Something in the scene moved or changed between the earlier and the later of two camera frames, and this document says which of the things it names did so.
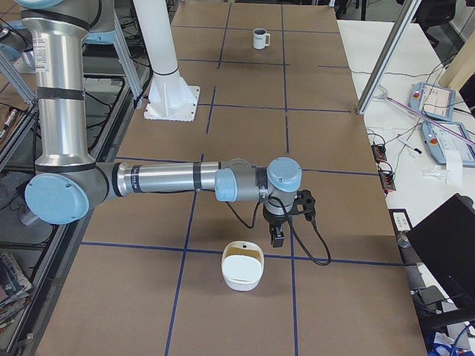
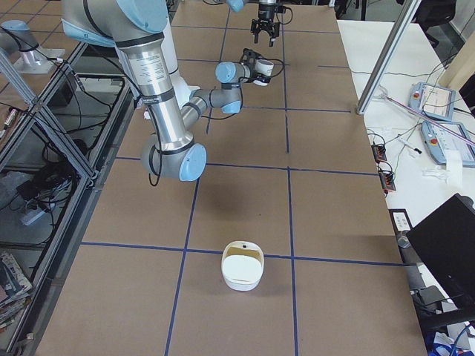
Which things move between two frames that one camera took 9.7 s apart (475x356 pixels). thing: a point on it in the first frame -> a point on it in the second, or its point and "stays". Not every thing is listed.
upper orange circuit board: (378, 150) stays
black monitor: (446, 239) stays
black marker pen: (418, 151) stays
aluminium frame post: (387, 55) stays
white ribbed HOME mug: (261, 38) -> (264, 67)
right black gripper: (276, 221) -> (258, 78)
